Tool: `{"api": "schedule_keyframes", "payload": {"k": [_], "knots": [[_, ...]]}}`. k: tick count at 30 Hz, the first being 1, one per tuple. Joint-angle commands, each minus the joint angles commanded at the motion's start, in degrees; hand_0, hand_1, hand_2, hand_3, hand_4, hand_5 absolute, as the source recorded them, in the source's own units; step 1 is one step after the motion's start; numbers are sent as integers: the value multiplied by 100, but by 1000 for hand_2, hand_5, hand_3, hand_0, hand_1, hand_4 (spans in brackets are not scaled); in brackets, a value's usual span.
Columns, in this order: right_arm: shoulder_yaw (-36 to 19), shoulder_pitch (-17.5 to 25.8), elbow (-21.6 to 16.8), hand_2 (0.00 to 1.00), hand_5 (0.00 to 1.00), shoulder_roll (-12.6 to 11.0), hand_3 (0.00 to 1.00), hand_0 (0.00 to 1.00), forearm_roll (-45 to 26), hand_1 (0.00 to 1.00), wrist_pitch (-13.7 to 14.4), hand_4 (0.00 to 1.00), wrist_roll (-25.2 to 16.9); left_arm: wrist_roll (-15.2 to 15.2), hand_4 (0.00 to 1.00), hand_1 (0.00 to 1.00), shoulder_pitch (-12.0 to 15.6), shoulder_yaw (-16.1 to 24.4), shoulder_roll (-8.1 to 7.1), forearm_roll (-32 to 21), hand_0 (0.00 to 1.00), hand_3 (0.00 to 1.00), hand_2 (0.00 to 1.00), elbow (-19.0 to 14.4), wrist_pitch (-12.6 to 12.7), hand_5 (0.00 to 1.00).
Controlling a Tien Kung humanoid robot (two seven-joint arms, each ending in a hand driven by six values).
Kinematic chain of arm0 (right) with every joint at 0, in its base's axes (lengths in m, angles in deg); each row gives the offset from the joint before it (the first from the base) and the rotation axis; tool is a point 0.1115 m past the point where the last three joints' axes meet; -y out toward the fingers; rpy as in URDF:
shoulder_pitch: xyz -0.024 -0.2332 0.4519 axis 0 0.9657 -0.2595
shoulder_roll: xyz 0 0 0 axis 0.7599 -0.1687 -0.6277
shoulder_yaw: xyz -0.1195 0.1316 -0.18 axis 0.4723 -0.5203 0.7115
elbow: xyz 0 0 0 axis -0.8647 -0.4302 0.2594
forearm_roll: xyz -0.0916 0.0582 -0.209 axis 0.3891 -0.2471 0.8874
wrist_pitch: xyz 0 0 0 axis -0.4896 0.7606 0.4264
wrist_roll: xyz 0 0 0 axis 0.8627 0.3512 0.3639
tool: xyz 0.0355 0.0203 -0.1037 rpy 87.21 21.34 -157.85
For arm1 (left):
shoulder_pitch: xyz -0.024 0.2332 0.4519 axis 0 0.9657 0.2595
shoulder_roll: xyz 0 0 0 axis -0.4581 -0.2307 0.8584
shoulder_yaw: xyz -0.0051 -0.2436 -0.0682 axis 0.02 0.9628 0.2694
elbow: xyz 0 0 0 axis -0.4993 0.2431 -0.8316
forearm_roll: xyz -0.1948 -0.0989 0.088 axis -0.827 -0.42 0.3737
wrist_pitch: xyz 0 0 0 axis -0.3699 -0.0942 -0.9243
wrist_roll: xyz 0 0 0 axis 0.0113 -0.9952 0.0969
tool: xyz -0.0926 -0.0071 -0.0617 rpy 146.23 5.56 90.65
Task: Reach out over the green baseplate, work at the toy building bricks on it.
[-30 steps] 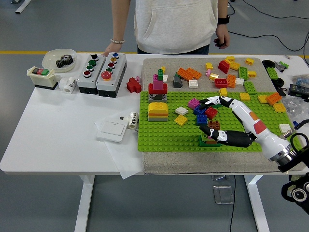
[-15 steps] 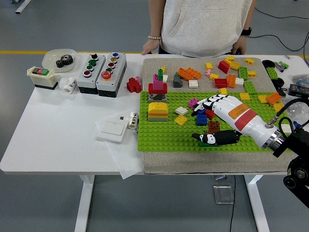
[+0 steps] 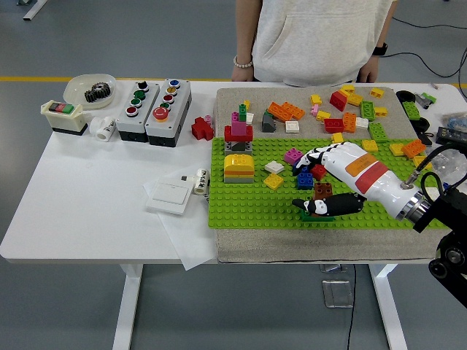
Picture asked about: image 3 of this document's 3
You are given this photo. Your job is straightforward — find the person's left hand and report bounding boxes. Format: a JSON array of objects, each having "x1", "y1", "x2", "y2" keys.
[{"x1": 356, "y1": 53, "x2": 380, "y2": 85}]

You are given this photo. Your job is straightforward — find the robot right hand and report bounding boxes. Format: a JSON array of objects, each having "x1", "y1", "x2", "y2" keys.
[{"x1": 290, "y1": 141, "x2": 426, "y2": 222}]

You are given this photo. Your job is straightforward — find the person's right hand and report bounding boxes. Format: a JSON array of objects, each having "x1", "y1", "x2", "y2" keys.
[{"x1": 231, "y1": 65, "x2": 256, "y2": 83}]

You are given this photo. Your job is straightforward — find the brown toy brick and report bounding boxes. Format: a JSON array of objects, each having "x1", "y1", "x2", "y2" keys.
[{"x1": 313, "y1": 181, "x2": 333, "y2": 200}]

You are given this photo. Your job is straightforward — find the light green toy brick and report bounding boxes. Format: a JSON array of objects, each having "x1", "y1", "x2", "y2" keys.
[{"x1": 402, "y1": 101, "x2": 420, "y2": 120}]

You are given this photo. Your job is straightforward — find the green long toy brick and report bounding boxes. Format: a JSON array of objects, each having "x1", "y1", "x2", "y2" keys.
[
  {"x1": 360, "y1": 101, "x2": 377, "y2": 122},
  {"x1": 367, "y1": 122, "x2": 391, "y2": 144}
]

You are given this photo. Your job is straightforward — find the large red sloped toy brick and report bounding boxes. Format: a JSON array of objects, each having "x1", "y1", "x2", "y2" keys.
[{"x1": 329, "y1": 90, "x2": 350, "y2": 112}]

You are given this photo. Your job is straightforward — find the red square toy brick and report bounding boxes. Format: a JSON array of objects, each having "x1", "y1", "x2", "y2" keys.
[{"x1": 309, "y1": 163, "x2": 328, "y2": 182}]

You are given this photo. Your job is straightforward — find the orange long toy brick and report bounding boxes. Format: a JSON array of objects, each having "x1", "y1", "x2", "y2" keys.
[
  {"x1": 279, "y1": 102, "x2": 306, "y2": 121},
  {"x1": 268, "y1": 101, "x2": 293, "y2": 121}
]

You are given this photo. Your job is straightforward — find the tall pink toy brick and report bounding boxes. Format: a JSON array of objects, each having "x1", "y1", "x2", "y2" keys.
[{"x1": 231, "y1": 112, "x2": 248, "y2": 136}]

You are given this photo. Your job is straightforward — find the dark grey sloped toy brick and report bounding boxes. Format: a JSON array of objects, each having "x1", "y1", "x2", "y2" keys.
[{"x1": 260, "y1": 111, "x2": 277, "y2": 133}]

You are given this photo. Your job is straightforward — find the yellow square toy tile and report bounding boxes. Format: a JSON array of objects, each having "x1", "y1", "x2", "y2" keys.
[{"x1": 412, "y1": 155, "x2": 433, "y2": 171}]

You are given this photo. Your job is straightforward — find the red toy brick with circles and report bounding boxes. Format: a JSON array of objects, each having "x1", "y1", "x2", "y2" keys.
[{"x1": 323, "y1": 118, "x2": 346, "y2": 134}]

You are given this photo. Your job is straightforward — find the blue toy brick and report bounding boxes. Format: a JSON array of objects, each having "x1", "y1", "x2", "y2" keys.
[{"x1": 296, "y1": 171, "x2": 315, "y2": 190}]

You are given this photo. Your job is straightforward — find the wide red toy brick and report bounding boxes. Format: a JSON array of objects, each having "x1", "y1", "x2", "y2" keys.
[{"x1": 223, "y1": 125, "x2": 255, "y2": 143}]

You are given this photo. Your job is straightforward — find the red cross-shaped toy brick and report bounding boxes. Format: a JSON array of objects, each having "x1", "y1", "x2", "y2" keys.
[{"x1": 191, "y1": 116, "x2": 215, "y2": 141}]

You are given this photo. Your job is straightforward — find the grey toy brick base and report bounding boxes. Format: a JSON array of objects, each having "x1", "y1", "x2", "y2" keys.
[{"x1": 224, "y1": 140, "x2": 254, "y2": 152}]

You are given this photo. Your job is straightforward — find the yellow domed toy brick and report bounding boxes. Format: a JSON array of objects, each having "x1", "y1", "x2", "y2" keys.
[{"x1": 223, "y1": 153, "x2": 255, "y2": 171}]

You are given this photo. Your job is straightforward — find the yellow flat toy brick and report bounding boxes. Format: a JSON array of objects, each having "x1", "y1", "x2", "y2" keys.
[{"x1": 263, "y1": 173, "x2": 285, "y2": 191}]

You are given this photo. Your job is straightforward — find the grey flat toy brick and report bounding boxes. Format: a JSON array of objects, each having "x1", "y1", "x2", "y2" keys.
[{"x1": 223, "y1": 173, "x2": 255, "y2": 184}]

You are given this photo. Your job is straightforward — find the green toy baseplate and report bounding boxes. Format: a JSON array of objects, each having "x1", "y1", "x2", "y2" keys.
[{"x1": 207, "y1": 136, "x2": 459, "y2": 230}]

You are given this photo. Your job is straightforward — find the person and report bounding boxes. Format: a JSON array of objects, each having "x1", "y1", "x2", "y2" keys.
[{"x1": 235, "y1": 0, "x2": 398, "y2": 88}]

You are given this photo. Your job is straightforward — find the grey and green small tool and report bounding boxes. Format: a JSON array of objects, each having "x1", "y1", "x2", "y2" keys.
[{"x1": 415, "y1": 92, "x2": 438, "y2": 109}]

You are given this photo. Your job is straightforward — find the grey emergency-stop control box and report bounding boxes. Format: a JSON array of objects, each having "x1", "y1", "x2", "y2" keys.
[{"x1": 144, "y1": 78, "x2": 193, "y2": 149}]

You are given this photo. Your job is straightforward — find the black electronic device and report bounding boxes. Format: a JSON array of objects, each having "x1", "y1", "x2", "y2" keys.
[{"x1": 436, "y1": 126, "x2": 467, "y2": 149}]

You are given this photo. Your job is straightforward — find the small metal floor plate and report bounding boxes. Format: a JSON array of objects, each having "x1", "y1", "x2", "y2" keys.
[{"x1": 320, "y1": 262, "x2": 350, "y2": 273}]

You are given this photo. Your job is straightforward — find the clear bag of blue parts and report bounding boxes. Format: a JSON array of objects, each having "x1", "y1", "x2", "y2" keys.
[{"x1": 439, "y1": 111, "x2": 467, "y2": 132}]

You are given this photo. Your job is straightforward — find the grey-brown mat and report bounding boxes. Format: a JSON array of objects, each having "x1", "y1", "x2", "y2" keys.
[{"x1": 215, "y1": 86, "x2": 467, "y2": 264}]

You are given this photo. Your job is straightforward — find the grey four-button control box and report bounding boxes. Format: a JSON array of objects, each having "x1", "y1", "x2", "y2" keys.
[{"x1": 115, "y1": 80, "x2": 161, "y2": 143}]

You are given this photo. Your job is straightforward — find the white printed cylinder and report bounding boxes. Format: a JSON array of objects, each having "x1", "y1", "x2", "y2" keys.
[{"x1": 192, "y1": 168, "x2": 209, "y2": 195}]

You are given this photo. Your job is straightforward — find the metal floor outlet plate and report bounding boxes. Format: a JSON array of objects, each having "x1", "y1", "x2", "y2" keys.
[{"x1": 321, "y1": 279, "x2": 355, "y2": 309}]

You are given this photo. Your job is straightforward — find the white table leg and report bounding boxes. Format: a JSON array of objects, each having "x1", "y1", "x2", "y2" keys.
[
  {"x1": 112, "y1": 262, "x2": 144, "y2": 350},
  {"x1": 368, "y1": 262, "x2": 408, "y2": 350}
]

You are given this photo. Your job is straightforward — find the black metal gear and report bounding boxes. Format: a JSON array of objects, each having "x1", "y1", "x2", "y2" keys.
[{"x1": 84, "y1": 82, "x2": 112, "y2": 103}]

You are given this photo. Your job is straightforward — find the white pipe tee fitting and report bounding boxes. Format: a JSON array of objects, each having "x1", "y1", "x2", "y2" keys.
[{"x1": 89, "y1": 115, "x2": 117, "y2": 141}]

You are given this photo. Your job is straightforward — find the translucent white bowl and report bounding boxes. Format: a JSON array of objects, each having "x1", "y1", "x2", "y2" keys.
[{"x1": 63, "y1": 74, "x2": 117, "y2": 109}]

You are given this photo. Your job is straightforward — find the white paper sheet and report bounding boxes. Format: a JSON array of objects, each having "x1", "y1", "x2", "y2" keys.
[{"x1": 142, "y1": 169, "x2": 220, "y2": 271}]

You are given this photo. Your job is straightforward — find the bead bracelet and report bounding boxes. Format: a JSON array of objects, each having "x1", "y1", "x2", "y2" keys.
[{"x1": 233, "y1": 54, "x2": 255, "y2": 69}]

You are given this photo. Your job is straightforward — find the black floor cable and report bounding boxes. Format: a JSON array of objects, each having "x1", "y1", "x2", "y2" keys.
[
  {"x1": 382, "y1": 47, "x2": 467, "y2": 78},
  {"x1": 392, "y1": 16, "x2": 467, "y2": 30}
]

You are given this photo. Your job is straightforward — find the dark green toy frame brick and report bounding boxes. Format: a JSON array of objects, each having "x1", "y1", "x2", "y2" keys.
[{"x1": 299, "y1": 208, "x2": 336, "y2": 222}]

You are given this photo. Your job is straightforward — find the thin black cable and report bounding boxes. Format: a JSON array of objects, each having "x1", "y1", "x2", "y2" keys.
[{"x1": 346, "y1": 262, "x2": 357, "y2": 350}]

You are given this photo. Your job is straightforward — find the white wall switch plate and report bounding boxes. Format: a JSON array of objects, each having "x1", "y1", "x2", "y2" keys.
[{"x1": 145, "y1": 181, "x2": 193, "y2": 215}]

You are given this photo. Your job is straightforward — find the cream switch box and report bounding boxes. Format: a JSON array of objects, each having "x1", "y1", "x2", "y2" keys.
[{"x1": 39, "y1": 100, "x2": 92, "y2": 136}]

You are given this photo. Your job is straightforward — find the white metal frame foot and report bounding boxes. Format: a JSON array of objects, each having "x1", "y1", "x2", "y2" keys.
[{"x1": 16, "y1": 0, "x2": 48, "y2": 21}]

